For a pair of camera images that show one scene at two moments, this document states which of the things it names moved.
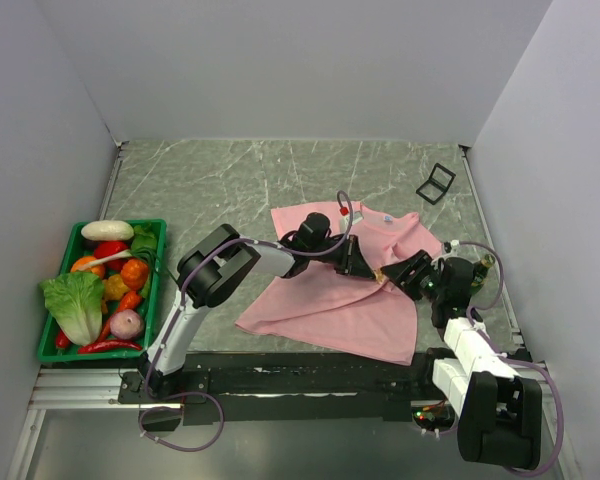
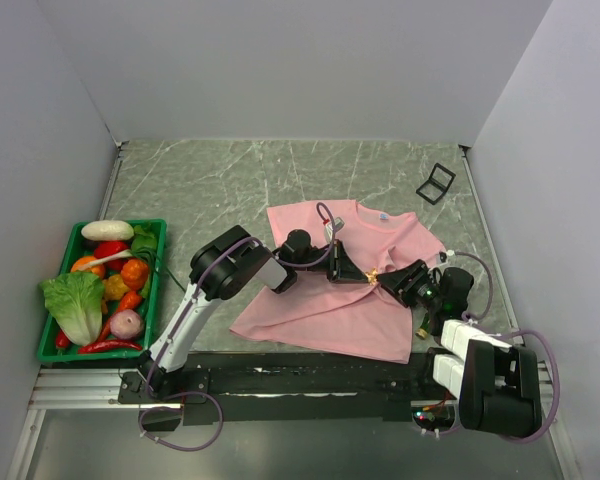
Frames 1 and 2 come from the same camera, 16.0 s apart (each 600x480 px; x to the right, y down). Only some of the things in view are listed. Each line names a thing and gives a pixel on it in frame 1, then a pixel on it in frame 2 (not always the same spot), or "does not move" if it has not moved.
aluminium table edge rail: x=113 y=178 does not move
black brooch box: x=436 y=185 does not move
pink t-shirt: x=348 y=313 does not move
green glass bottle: x=481 y=271 to x=422 y=331
